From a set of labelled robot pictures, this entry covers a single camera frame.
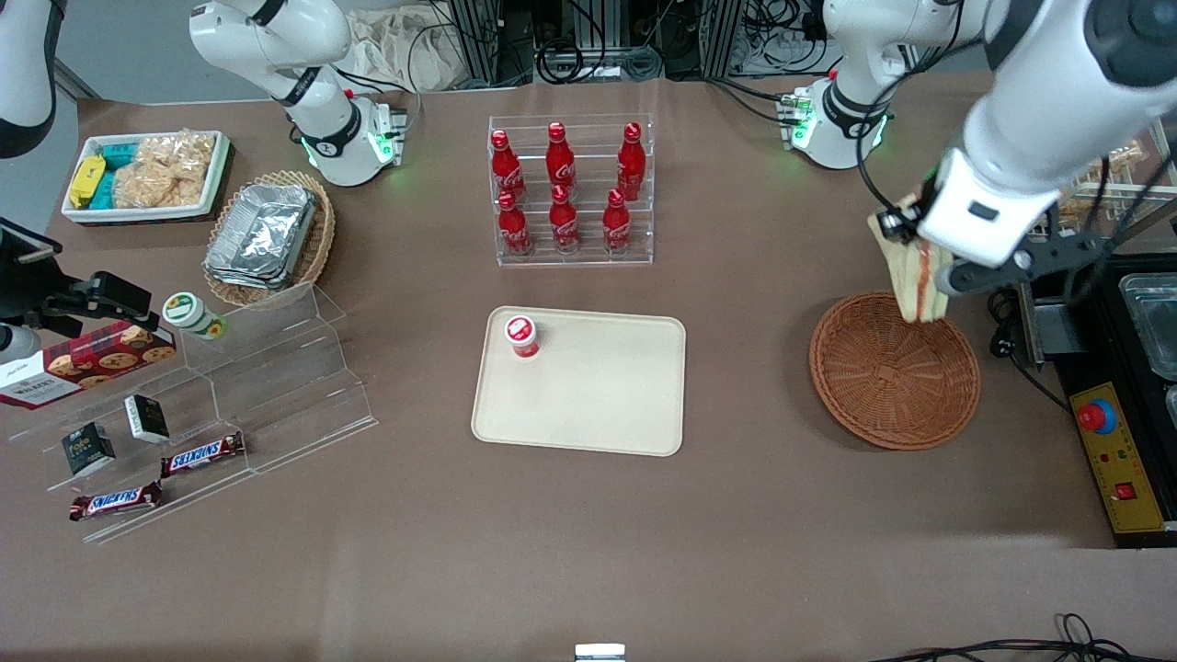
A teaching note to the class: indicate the light oval wicker basket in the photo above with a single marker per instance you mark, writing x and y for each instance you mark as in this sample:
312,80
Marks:
322,239

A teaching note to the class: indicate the black sealing machine yellow panel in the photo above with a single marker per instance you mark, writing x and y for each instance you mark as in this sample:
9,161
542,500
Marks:
1099,349

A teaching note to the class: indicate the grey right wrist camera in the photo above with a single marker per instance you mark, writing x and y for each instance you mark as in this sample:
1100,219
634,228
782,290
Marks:
14,343

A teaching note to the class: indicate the red lid small cup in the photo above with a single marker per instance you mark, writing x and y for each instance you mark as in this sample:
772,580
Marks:
521,335

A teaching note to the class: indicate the beige plastic tray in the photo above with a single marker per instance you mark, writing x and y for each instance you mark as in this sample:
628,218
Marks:
598,395

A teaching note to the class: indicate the clear plastic meal container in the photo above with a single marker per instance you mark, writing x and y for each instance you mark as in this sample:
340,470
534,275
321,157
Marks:
1154,322

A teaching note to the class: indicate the teal snack packet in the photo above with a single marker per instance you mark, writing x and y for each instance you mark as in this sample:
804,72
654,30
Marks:
104,191
118,154

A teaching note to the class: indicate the clear acrylic bottle rack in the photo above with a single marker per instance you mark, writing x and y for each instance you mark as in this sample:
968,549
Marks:
588,257

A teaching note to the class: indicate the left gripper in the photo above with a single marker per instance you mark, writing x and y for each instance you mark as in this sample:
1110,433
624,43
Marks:
927,197

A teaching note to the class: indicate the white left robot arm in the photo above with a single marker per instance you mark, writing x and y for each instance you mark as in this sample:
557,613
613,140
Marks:
1039,110

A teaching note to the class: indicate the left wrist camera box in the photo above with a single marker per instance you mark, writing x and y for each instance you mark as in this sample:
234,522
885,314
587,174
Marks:
898,224

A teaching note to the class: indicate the beige cloth bag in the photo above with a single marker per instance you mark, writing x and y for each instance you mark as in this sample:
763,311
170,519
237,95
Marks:
395,46

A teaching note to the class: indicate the red cola bottle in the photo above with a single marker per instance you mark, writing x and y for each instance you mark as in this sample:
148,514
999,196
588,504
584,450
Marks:
513,228
564,222
504,170
560,158
631,164
616,225

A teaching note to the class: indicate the triangular white bread sandwich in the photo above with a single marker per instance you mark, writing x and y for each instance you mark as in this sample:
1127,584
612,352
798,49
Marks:
915,276

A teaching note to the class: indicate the red tartan cookie box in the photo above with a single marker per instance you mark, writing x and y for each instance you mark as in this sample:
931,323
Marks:
92,363

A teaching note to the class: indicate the green lid white bottle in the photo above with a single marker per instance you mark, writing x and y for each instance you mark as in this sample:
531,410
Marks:
188,313

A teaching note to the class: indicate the clear acrylic stepped shelf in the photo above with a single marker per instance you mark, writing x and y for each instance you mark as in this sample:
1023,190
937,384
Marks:
276,386

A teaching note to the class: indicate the brown round wicker basket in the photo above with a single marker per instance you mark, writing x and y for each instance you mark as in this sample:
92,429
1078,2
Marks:
892,386

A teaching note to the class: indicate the clear bag of crackers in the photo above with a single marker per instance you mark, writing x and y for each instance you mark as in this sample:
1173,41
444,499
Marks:
1076,207
1117,165

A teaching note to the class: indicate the grey metal lever bar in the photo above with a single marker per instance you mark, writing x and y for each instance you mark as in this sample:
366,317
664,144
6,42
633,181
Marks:
1145,237

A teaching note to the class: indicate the black and white small carton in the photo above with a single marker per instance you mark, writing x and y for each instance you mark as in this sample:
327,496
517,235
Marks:
147,418

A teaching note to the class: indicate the yellow snack packet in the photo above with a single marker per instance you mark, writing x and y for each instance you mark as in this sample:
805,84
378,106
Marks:
87,179

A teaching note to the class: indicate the aluminium foil container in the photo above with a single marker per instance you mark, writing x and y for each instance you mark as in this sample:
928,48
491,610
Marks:
239,279
267,225

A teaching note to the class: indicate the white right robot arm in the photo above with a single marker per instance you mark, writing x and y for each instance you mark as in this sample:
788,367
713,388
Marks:
276,37

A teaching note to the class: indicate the brown snickers bar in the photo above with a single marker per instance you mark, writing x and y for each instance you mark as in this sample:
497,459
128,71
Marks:
115,501
202,454

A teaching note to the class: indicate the white rectangular snack bin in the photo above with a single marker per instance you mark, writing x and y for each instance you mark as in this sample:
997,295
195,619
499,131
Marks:
138,213

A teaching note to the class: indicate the aluminium frame post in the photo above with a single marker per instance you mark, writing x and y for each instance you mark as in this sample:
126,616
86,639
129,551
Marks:
722,32
478,37

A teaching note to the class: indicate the clear bag of fried snacks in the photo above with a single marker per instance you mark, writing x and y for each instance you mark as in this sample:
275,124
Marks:
165,170

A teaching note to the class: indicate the small white block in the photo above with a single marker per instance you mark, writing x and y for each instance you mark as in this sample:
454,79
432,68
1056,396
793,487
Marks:
599,653

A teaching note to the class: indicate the red emergency stop button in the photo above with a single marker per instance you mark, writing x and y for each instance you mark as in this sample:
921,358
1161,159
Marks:
1094,418

